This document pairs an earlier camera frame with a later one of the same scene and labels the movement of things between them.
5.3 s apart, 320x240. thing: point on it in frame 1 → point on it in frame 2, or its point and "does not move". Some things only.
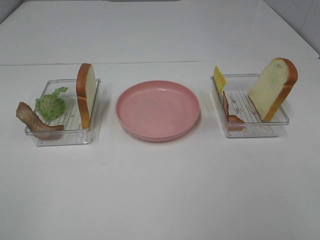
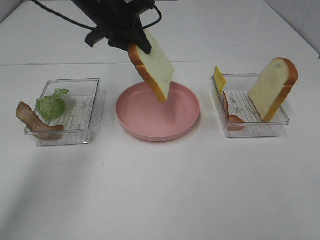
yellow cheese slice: x=221 y=80 does not move
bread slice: x=86 y=88 → x=155 y=66
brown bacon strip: x=37 y=126 does not move
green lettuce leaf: x=50 y=106 does not move
